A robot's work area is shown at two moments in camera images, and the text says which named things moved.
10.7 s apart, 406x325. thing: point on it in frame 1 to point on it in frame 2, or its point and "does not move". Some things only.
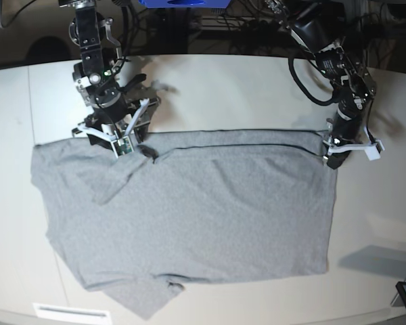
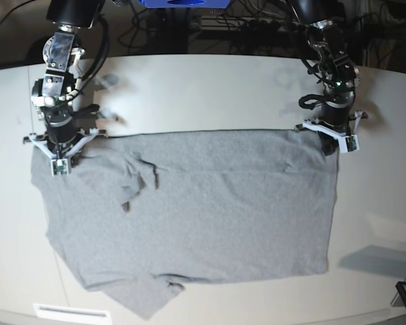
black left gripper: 121,114 to 61,139
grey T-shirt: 191,206 does not move
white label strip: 51,311 does not move
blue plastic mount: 185,3 does not move
